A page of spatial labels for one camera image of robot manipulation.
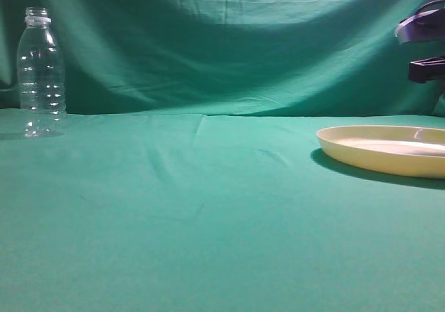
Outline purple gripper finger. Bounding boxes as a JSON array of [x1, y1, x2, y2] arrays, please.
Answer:
[[408, 56, 445, 83], [394, 0, 444, 44]]

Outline clear empty plastic bottle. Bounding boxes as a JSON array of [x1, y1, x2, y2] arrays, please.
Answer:
[[16, 7, 67, 138]]

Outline green cloth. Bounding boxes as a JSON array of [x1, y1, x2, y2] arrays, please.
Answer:
[[1, 0, 444, 311]]

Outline cream plastic plate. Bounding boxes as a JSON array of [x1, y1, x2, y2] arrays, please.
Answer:
[[316, 125, 444, 179]]

